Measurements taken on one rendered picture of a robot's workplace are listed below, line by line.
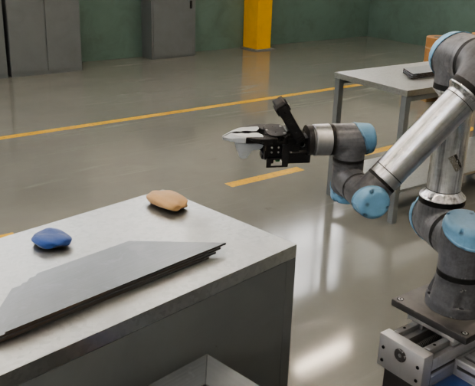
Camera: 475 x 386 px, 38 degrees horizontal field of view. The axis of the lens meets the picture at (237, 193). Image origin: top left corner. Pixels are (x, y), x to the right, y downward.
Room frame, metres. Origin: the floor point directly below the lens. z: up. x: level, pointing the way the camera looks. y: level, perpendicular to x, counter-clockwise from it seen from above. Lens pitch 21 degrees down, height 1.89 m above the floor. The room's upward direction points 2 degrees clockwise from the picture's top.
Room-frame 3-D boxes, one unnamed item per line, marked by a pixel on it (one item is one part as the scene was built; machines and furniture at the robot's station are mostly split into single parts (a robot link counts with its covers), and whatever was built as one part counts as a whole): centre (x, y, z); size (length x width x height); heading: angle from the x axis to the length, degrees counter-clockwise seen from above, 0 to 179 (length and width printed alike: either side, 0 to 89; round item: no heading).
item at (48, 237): (1.77, 0.52, 1.07); 0.12 x 0.10 x 0.03; 46
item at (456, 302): (1.52, -0.55, 1.09); 0.15 x 0.15 x 0.10
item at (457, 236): (1.52, -0.55, 1.20); 0.13 x 0.12 x 0.14; 12
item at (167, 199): (2.08, 0.23, 1.07); 0.16 x 0.10 x 0.04; 37
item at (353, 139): (1.59, -0.27, 1.43); 0.11 x 0.08 x 0.09; 102
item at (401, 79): (5.26, -1.61, 0.49); 1.80 x 0.70 x 0.99; 126
